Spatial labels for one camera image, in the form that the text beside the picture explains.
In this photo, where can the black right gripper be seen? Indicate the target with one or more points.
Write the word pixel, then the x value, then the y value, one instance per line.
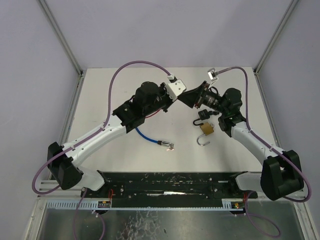
pixel 200 96

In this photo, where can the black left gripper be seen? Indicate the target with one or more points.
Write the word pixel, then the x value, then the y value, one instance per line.
pixel 166 99

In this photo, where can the red cable padlock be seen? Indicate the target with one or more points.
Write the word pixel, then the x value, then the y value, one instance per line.
pixel 151 115

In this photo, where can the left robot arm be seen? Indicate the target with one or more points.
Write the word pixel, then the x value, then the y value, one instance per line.
pixel 65 161

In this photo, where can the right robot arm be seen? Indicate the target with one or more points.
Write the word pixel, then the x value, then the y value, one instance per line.
pixel 280 175

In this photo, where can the blue lock keys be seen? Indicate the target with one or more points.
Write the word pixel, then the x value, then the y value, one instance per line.
pixel 170 147

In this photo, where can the black padlock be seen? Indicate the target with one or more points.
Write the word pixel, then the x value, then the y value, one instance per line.
pixel 202 115

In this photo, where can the black-headed keys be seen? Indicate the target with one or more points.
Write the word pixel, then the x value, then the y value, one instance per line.
pixel 215 113

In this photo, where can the large brass padlock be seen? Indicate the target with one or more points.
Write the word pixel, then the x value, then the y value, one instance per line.
pixel 207 130

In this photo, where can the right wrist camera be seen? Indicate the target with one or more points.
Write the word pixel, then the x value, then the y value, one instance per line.
pixel 213 76

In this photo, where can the blue cable lock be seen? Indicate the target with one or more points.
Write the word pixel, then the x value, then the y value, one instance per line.
pixel 153 139

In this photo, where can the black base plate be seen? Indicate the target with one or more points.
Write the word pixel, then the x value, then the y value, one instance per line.
pixel 167 190

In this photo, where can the grey slotted cable duct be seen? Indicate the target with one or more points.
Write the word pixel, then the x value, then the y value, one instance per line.
pixel 96 205

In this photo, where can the aluminium frame post left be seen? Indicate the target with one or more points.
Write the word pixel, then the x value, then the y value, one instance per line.
pixel 59 35

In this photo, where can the aluminium frame post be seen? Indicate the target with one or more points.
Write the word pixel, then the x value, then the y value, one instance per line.
pixel 59 35
pixel 276 35

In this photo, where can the aluminium frame post right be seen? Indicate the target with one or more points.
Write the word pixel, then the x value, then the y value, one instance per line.
pixel 276 35

